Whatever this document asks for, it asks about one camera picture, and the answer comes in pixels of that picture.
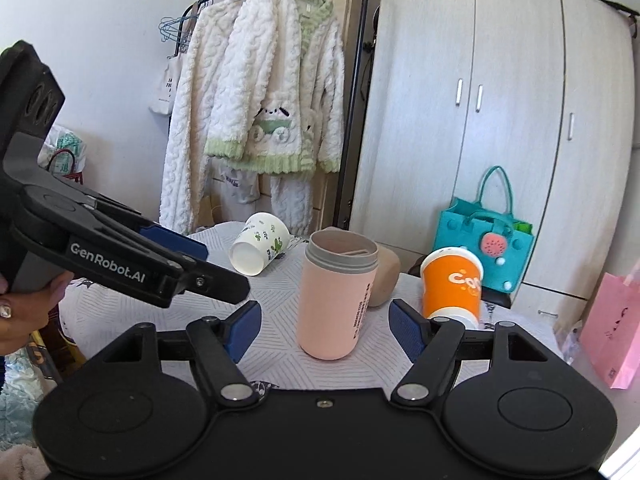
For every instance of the white tote bag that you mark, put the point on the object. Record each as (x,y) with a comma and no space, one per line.
(165,90)

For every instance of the person's left hand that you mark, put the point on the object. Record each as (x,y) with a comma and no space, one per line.
(25,317)

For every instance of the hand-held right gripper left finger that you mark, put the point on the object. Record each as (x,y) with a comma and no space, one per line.
(244,327)

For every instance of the clear plastic bag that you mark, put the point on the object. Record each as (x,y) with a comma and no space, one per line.
(575,342)

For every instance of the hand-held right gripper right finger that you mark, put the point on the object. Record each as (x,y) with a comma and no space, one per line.
(406,332)

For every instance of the orange paper cup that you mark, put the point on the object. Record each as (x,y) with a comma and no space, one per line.
(445,285)

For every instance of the teal felt handbag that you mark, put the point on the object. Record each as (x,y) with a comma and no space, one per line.
(460,232)

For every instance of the white fluffy green-trimmed jacket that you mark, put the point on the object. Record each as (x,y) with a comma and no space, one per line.
(270,60)

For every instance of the white cactus print cup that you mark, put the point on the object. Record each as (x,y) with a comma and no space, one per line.
(265,240)

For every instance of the light blue patterned cloth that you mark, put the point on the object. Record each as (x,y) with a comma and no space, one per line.
(20,390)

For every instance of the white printed garment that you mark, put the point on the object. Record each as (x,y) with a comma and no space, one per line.
(235,185)

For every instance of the white patterned tablecloth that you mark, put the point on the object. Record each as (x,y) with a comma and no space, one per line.
(280,305)

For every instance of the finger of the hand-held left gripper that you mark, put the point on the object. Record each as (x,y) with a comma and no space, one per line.
(175,241)
(220,285)

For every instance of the pink tumbler cup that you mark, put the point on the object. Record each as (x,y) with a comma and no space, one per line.
(330,305)

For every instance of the printed plastic bag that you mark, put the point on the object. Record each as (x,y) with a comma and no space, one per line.
(65,145)

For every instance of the white wardrobe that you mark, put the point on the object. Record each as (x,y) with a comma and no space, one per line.
(425,110)

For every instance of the black clothes rack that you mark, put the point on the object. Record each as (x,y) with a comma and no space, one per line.
(369,5)

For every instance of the pink paper bag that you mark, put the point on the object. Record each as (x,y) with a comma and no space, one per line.
(615,330)

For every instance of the white fluffy robe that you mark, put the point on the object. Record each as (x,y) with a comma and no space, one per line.
(200,110)

